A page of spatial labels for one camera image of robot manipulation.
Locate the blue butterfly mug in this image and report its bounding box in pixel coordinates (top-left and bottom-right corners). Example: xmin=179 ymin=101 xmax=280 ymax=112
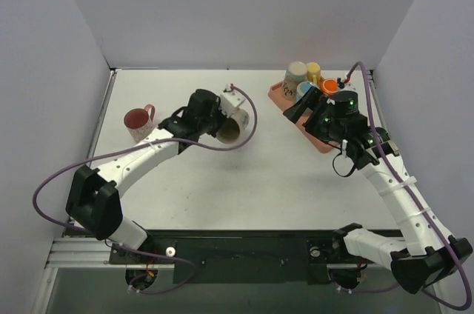
xmin=295 ymin=81 xmax=317 ymax=103

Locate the cream dragon pattern mug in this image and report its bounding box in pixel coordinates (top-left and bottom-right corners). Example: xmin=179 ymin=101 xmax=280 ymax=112
xmin=216 ymin=108 xmax=250 ymax=144

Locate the orange mug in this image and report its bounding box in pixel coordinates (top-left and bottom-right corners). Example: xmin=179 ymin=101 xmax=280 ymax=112
xmin=321 ymin=78 xmax=338 ymax=96

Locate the pink floral mug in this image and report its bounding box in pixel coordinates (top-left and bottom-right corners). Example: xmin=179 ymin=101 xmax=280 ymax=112
xmin=123 ymin=104 xmax=156 ymax=143

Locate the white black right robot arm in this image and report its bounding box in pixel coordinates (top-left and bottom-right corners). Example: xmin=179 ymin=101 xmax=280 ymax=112
xmin=284 ymin=87 xmax=473 ymax=294

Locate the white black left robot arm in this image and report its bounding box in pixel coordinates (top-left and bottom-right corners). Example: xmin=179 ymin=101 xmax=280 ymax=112
xmin=66 ymin=89 xmax=229 ymax=264

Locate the yellow mug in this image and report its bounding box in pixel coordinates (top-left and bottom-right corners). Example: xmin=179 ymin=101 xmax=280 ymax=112
xmin=306 ymin=62 xmax=321 ymax=84

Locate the seashell coral mug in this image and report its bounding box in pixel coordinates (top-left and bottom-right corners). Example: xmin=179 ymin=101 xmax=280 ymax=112
xmin=281 ymin=61 xmax=307 ymax=101

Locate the pink plastic tray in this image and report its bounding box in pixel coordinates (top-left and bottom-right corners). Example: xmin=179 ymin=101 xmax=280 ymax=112
xmin=267 ymin=81 xmax=335 ymax=154

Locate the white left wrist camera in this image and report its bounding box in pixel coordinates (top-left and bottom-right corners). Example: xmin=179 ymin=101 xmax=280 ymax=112
xmin=219 ymin=84 xmax=247 ymax=118

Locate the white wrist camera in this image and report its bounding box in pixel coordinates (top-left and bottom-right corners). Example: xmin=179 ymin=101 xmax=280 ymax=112
xmin=219 ymin=84 xmax=247 ymax=118
xmin=336 ymin=78 xmax=358 ymax=93

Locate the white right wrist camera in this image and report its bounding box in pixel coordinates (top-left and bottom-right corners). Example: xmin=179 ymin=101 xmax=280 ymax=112
xmin=336 ymin=78 xmax=358 ymax=93

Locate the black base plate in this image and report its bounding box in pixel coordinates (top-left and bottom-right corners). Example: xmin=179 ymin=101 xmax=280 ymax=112
xmin=110 ymin=230 xmax=369 ymax=284

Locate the aluminium rail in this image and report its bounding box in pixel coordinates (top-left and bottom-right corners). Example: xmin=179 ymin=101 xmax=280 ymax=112
xmin=45 ymin=238 xmax=110 ymax=269

